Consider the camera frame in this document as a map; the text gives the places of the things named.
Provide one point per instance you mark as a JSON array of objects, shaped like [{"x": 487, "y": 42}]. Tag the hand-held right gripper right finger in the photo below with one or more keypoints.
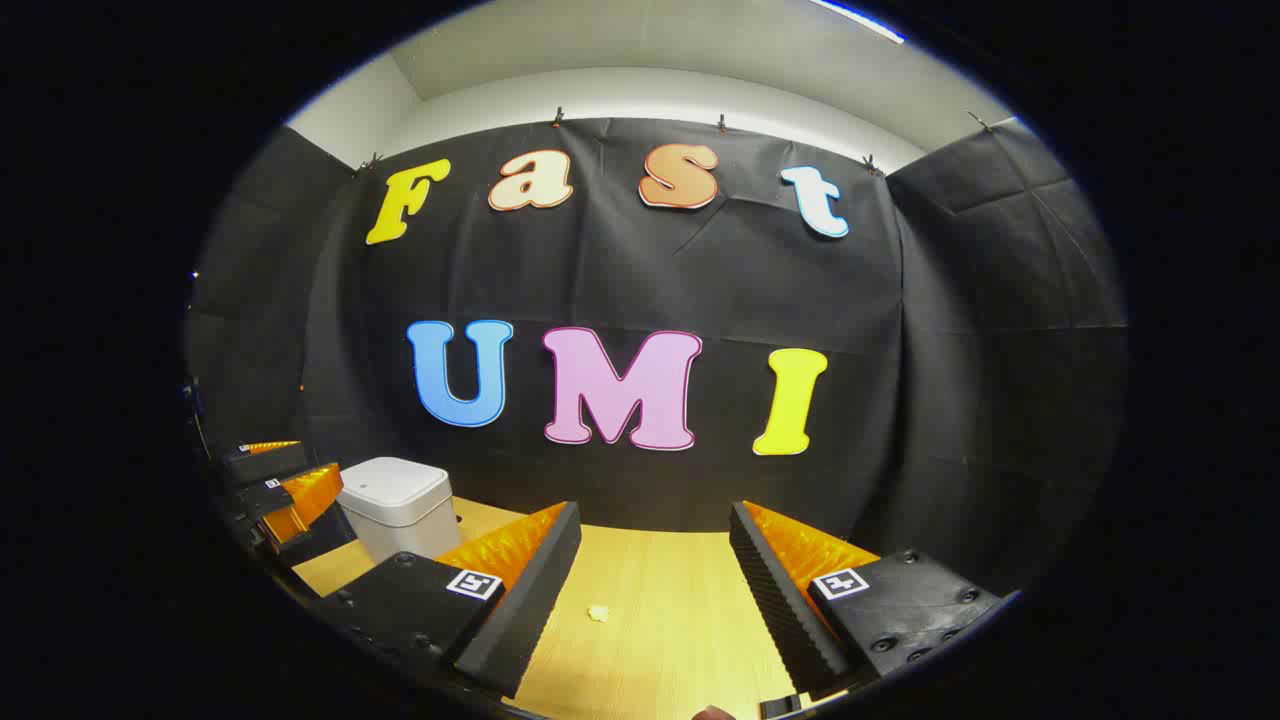
[{"x": 780, "y": 610}]

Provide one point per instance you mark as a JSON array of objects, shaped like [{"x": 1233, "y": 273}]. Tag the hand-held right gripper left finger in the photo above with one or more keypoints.
[{"x": 530, "y": 600}]

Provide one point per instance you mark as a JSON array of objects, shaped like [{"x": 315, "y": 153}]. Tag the yellow paper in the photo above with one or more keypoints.
[{"x": 598, "y": 612}]

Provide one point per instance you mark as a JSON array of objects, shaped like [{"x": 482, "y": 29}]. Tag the wooden desktop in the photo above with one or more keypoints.
[{"x": 660, "y": 600}]

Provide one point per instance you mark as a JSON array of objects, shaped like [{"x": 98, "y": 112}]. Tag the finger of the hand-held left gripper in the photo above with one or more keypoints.
[
  {"x": 262, "y": 465},
  {"x": 310, "y": 495}
]

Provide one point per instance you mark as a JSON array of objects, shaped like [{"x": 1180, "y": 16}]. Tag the black backdrop cloth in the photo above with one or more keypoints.
[{"x": 620, "y": 270}]

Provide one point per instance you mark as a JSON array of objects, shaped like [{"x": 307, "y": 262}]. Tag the white desktop garbage bin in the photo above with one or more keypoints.
[{"x": 400, "y": 505}]

